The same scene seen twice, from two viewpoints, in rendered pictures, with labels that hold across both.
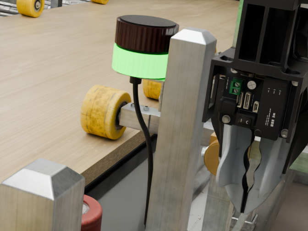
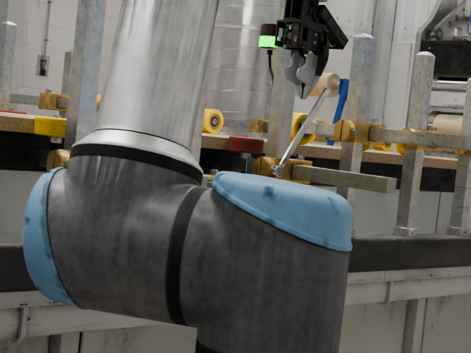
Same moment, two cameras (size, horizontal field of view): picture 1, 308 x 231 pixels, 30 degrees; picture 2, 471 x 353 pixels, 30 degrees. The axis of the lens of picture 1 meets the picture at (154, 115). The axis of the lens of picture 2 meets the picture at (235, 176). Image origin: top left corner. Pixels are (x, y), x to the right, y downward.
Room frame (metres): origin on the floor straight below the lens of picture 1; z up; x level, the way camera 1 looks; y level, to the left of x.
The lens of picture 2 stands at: (-1.19, -0.77, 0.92)
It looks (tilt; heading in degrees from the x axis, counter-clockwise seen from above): 3 degrees down; 26
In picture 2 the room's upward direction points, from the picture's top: 6 degrees clockwise
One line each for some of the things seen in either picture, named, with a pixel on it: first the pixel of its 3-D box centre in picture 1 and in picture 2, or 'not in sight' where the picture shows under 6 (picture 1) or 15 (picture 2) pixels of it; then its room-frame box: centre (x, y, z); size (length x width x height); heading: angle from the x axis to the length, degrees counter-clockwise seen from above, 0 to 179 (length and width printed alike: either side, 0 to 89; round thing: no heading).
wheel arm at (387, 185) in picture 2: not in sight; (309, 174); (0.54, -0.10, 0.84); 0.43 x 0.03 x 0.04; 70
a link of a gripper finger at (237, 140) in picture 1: (229, 168); (294, 75); (0.47, -0.07, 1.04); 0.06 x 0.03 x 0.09; 160
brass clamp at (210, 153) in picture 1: (233, 145); (359, 132); (0.78, -0.12, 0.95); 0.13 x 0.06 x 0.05; 160
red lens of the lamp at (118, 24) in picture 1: (146, 33); (274, 31); (0.54, 0.02, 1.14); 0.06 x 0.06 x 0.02
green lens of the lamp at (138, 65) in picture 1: (143, 58); (272, 43); (0.54, 0.02, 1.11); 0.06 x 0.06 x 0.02
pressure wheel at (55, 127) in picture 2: not in sight; (54, 146); (0.14, 0.26, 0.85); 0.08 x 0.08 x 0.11
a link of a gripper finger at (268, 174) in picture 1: (264, 178); (305, 75); (0.46, -0.10, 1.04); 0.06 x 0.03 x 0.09; 160
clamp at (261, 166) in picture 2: not in sight; (281, 169); (0.55, -0.03, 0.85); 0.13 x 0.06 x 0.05; 160
